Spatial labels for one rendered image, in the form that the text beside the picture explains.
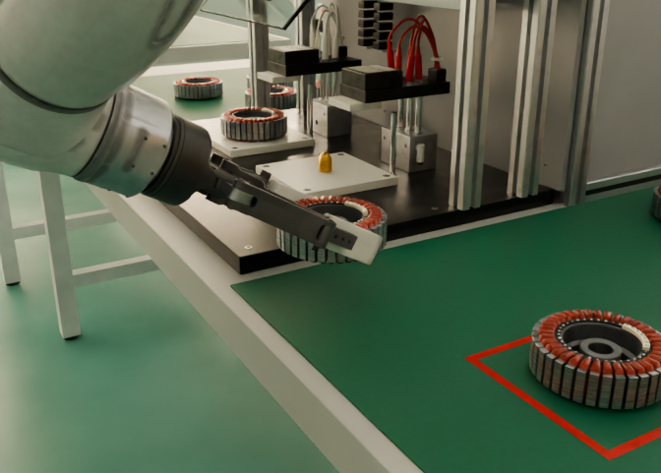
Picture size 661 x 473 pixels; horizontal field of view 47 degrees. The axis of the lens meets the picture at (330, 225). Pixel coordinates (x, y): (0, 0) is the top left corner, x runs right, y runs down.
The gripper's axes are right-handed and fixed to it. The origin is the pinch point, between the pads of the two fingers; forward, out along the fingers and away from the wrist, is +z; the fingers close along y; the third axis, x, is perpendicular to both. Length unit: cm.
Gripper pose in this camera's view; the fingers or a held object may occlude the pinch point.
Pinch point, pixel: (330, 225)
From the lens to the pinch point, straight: 76.6
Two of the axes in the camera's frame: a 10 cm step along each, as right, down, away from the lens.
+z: 7.5, 3.1, 5.8
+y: 4.9, 3.1, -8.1
